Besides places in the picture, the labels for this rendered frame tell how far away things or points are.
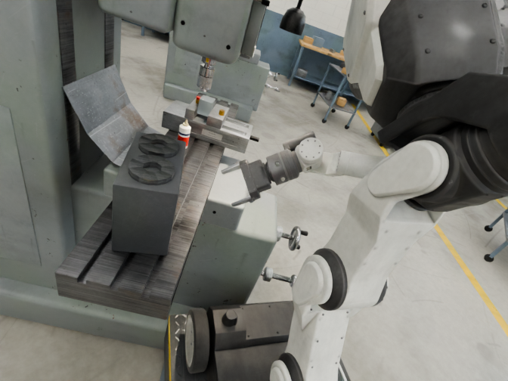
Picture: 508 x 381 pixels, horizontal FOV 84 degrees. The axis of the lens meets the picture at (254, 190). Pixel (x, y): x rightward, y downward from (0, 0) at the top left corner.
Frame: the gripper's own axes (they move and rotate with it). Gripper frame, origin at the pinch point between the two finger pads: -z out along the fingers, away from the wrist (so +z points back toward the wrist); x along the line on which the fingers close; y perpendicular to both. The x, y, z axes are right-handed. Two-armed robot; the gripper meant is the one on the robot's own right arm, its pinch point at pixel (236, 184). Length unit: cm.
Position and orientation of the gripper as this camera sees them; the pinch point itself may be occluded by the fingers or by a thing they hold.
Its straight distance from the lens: 83.7
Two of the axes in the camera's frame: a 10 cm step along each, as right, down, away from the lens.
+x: -3.1, -9.1, 2.6
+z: 9.3, -3.5, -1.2
